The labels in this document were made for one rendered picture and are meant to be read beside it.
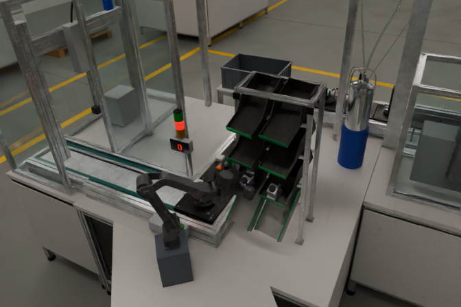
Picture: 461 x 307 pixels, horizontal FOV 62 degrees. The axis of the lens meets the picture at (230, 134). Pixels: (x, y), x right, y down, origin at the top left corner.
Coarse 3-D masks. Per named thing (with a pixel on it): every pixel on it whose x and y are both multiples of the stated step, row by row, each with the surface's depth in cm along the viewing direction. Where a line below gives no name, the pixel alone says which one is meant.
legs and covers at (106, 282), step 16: (96, 224) 244; (112, 224) 215; (96, 240) 240; (112, 240) 262; (352, 240) 211; (96, 256) 248; (112, 256) 266; (352, 256) 250; (336, 288) 187; (304, 304) 170; (336, 304) 215
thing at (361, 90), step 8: (360, 80) 212; (368, 80) 212; (376, 80) 210; (352, 88) 214; (360, 88) 210; (368, 88) 210; (352, 96) 215; (360, 96) 212; (368, 96) 212; (352, 104) 217; (360, 104) 215; (368, 104) 215; (352, 112) 220; (360, 112) 217; (368, 112) 219; (344, 120) 230; (352, 120) 222; (360, 120) 220; (368, 120) 224; (352, 128) 224; (360, 128) 223
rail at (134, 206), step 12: (96, 192) 220; (108, 192) 215; (120, 192) 214; (108, 204) 219; (120, 204) 213; (132, 204) 207; (144, 204) 206; (144, 216) 207; (180, 216) 197; (192, 216) 195; (192, 228) 192; (204, 228) 189; (216, 228) 189; (204, 240) 192; (216, 240) 188
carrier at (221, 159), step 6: (216, 156) 234; (222, 156) 234; (216, 162) 232; (222, 162) 232; (228, 162) 225; (234, 162) 231; (210, 168) 228; (216, 168) 222; (222, 168) 224; (228, 168) 221; (234, 168) 224; (204, 174) 223; (210, 174) 223; (216, 174) 220; (204, 180) 218
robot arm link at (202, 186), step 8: (152, 176) 152; (160, 176) 149; (168, 176) 148; (176, 176) 152; (152, 184) 145; (160, 184) 147; (168, 184) 149; (176, 184) 150; (184, 184) 151; (192, 184) 154; (200, 184) 156; (208, 184) 158; (144, 192) 146; (152, 192) 147; (192, 192) 154; (200, 192) 153; (208, 192) 154; (200, 200) 155
